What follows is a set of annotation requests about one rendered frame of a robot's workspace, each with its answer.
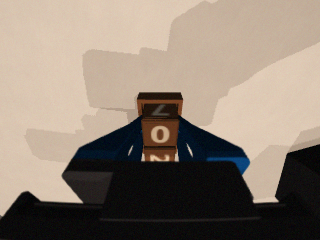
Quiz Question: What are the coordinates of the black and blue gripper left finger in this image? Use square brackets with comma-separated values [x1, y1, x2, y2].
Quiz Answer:
[71, 115, 144, 161]

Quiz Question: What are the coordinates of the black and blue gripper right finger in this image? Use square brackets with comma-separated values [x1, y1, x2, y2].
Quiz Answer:
[177, 115, 250, 175]

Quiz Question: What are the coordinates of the brown number cube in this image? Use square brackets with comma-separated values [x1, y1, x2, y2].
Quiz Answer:
[144, 146, 176, 161]
[141, 103, 180, 146]

